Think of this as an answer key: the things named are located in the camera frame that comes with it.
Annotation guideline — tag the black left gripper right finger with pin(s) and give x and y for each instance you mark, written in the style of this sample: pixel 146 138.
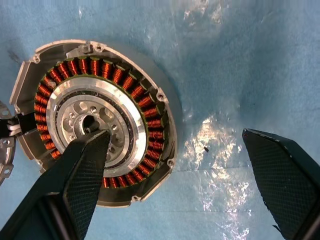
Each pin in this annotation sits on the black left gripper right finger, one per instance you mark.
pixel 287 180

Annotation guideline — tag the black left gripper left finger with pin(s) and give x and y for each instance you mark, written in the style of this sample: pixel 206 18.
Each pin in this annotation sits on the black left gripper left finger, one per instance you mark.
pixel 75 180

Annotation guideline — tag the silver motor lid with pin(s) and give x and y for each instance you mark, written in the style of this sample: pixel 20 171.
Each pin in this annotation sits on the silver motor lid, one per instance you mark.
pixel 6 150

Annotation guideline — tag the silver motor housing copper windings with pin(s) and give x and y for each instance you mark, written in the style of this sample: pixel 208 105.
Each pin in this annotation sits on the silver motor housing copper windings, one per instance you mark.
pixel 155 122

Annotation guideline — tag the small black screw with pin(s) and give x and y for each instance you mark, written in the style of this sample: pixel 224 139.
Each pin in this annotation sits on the small black screw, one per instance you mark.
pixel 206 149

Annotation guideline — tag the blue plastic table cover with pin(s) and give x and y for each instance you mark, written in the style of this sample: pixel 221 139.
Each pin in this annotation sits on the blue plastic table cover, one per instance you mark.
pixel 237 62

